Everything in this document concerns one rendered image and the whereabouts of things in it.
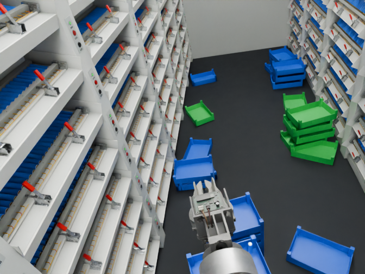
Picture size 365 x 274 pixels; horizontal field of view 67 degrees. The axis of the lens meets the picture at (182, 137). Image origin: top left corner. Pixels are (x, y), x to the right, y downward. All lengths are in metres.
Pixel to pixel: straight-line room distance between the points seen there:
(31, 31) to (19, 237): 0.56
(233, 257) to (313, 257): 1.43
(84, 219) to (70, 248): 0.11
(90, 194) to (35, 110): 0.40
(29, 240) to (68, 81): 0.51
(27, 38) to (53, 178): 0.41
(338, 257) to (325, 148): 0.91
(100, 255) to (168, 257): 0.77
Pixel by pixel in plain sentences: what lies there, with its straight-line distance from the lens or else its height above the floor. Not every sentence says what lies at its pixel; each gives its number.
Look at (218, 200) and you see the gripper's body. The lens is 0.52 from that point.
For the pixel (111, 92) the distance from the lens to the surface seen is 1.32.
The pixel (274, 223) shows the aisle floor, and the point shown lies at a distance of 1.96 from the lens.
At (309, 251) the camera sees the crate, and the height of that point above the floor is 0.00.
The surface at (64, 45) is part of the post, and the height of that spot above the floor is 1.37.
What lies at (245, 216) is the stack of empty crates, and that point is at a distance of 1.59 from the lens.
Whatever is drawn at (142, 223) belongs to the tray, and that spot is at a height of 0.31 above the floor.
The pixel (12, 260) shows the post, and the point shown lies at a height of 1.11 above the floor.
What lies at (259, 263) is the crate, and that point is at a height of 0.48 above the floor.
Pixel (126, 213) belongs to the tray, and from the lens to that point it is 1.52.
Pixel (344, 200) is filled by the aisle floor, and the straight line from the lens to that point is 2.14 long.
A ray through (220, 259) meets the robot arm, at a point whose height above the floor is 1.23.
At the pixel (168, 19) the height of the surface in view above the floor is 0.89.
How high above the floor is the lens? 1.64
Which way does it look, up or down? 38 degrees down
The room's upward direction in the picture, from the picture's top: 14 degrees counter-clockwise
